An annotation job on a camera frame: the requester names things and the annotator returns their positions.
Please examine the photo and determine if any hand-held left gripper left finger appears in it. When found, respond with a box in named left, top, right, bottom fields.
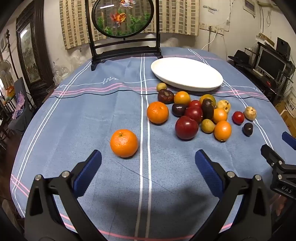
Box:
left=24, top=149, right=109, bottom=241

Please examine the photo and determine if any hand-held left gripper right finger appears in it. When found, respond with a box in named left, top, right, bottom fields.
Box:
left=190, top=149, right=272, bottom=241

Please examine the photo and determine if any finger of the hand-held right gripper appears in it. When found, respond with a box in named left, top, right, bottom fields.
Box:
left=260, top=144, right=296, bottom=173
left=282, top=132, right=296, bottom=150

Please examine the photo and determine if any small smooth orange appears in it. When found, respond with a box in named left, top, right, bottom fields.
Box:
left=174, top=91, right=191, bottom=105
left=214, top=120, right=232, bottom=142
left=212, top=108, right=228, bottom=124

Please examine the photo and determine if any orange mandarin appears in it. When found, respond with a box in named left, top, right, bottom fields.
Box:
left=110, top=129, right=139, bottom=158
left=147, top=101, right=169, bottom=124

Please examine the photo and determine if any beige pomegranate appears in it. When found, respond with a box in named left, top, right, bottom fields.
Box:
left=244, top=106, right=257, bottom=121

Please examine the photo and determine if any red cherry tomato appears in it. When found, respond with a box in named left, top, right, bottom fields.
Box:
left=232, top=111, right=245, bottom=124

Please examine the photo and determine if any red plum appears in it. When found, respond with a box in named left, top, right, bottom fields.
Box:
left=184, top=106, right=203, bottom=123
left=175, top=116, right=199, bottom=140

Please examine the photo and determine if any yellow spotted pear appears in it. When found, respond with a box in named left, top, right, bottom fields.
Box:
left=216, top=100, right=231, bottom=113

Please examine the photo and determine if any white oval plate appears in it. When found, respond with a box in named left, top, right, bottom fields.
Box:
left=150, top=57, right=224, bottom=92

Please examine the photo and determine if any person's right hand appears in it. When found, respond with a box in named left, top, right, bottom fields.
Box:
left=269, top=193, right=289, bottom=217

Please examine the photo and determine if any white bucket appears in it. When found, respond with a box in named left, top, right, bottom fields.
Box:
left=284, top=93, right=296, bottom=116

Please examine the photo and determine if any black computer desk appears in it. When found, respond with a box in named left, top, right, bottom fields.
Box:
left=228, top=58, right=296, bottom=106

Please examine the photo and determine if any blue striped tablecloth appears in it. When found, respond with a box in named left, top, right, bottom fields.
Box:
left=9, top=46, right=290, bottom=241

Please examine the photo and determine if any dark brown passion fruit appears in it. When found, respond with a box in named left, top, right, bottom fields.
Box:
left=158, top=89, right=175, bottom=104
left=201, top=98, right=214, bottom=120

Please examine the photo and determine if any dark purple plum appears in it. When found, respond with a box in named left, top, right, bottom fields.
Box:
left=171, top=103, right=187, bottom=117

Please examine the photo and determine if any yellow-green plum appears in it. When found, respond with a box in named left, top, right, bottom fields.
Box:
left=199, top=94, right=216, bottom=108

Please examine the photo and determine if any computer monitor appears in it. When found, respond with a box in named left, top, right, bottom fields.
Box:
left=258, top=49, right=287, bottom=79

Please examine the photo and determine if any dark chair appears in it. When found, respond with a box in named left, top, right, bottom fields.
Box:
left=8, top=77, right=35, bottom=131

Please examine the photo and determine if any black speaker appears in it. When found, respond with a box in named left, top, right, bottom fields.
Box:
left=276, top=37, right=291, bottom=55

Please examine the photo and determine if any purple cloth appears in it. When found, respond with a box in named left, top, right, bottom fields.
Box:
left=13, top=91, right=25, bottom=118

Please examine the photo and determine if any black hat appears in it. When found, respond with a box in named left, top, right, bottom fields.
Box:
left=228, top=50, right=252, bottom=64

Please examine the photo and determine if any clear plastic wrap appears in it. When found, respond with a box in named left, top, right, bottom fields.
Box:
left=53, top=45, right=93, bottom=81

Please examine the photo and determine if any white standing fan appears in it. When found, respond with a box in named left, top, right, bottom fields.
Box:
left=0, top=60, right=12, bottom=91

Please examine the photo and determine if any dark wood framed painting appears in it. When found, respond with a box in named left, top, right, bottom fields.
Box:
left=16, top=0, right=55, bottom=92

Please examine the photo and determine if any beige plaid curtain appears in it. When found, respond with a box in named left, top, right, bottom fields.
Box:
left=59, top=0, right=200, bottom=50

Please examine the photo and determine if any round goldfish screen black stand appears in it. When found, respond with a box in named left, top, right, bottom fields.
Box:
left=84, top=0, right=163, bottom=71

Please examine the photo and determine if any white power cable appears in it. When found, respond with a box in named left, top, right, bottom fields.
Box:
left=202, top=29, right=220, bottom=50

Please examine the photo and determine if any white wall outlet strip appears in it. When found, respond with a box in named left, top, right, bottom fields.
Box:
left=199, top=22, right=226, bottom=35

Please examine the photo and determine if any white wall box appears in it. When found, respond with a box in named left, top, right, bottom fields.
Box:
left=243, top=0, right=257, bottom=16

